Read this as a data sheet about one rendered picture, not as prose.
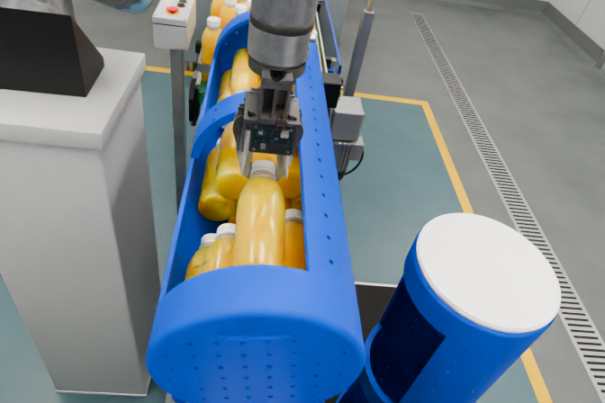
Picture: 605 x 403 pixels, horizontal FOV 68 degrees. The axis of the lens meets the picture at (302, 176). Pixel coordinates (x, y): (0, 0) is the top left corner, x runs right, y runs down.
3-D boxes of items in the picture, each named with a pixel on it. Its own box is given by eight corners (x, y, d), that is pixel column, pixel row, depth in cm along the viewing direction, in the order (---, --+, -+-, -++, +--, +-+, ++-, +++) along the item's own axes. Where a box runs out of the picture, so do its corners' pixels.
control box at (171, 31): (154, 48, 137) (151, 14, 131) (166, 21, 152) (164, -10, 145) (187, 51, 139) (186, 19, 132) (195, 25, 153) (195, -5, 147)
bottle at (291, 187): (301, 165, 79) (297, 108, 93) (266, 178, 81) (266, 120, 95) (316, 191, 84) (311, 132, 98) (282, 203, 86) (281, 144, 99)
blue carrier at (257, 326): (165, 418, 67) (120, 315, 48) (220, 102, 132) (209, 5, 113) (354, 411, 69) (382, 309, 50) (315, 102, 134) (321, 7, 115)
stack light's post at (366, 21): (313, 221, 231) (365, 12, 159) (312, 216, 234) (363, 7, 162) (320, 222, 231) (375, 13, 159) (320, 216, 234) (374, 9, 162)
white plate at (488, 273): (489, 200, 101) (486, 203, 102) (390, 229, 89) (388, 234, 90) (592, 300, 83) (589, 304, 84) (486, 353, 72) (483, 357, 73)
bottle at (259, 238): (283, 291, 57) (285, 165, 66) (227, 290, 56) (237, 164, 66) (284, 304, 63) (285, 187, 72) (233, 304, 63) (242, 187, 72)
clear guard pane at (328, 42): (316, 169, 191) (338, 67, 159) (306, 76, 249) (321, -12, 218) (317, 169, 191) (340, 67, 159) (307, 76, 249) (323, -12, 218)
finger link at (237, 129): (226, 147, 65) (240, 98, 60) (227, 141, 67) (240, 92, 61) (257, 156, 66) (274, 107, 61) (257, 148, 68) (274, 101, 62)
